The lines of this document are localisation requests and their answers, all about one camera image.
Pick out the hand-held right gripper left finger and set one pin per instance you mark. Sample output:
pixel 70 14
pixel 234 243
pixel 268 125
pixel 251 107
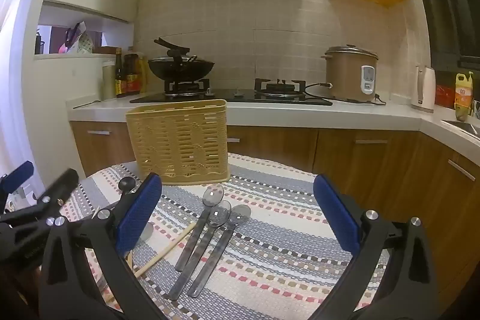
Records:
pixel 138 209

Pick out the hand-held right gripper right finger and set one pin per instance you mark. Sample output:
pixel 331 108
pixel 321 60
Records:
pixel 335 215

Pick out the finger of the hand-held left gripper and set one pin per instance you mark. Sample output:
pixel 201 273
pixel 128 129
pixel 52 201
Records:
pixel 18 173
pixel 62 185

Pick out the white spoon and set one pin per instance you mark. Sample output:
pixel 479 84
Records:
pixel 146 233

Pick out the black spoon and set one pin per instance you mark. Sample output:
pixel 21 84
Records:
pixel 127 184

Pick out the yellow plastic utensil basket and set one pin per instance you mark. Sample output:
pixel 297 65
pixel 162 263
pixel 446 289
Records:
pixel 176 140

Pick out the wooden cabinet door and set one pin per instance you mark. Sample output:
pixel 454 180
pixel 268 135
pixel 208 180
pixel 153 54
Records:
pixel 450 200
pixel 367 162
pixel 273 147
pixel 99 147

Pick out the striped woven tablecloth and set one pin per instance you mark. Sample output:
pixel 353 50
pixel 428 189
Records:
pixel 281 248

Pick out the thin metal spoon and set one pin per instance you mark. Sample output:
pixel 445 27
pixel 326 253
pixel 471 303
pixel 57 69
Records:
pixel 88 104

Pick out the white jar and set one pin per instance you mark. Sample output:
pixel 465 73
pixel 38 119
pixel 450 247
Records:
pixel 108 80

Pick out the dark sauce bottle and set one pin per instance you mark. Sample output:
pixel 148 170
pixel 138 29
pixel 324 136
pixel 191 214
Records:
pixel 120 80

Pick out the yellow condiment bottle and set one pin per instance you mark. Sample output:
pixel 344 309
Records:
pixel 144 76

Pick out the brown rice cooker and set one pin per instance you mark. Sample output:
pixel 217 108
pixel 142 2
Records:
pixel 347 74

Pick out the pink and white bag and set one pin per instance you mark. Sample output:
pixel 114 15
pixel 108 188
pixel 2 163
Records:
pixel 78 40

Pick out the black wok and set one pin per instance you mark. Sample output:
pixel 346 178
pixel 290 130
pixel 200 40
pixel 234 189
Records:
pixel 180 69

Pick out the black gas stove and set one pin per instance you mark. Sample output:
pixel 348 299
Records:
pixel 232 97

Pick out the white electric kettle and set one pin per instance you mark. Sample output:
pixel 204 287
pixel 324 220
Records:
pixel 423 89

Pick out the steel sink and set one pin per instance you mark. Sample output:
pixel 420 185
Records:
pixel 463 127

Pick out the red box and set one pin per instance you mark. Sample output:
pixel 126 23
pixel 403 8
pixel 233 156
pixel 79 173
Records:
pixel 445 95

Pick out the yellow oil bottle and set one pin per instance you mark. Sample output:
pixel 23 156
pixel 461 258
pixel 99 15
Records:
pixel 464 93

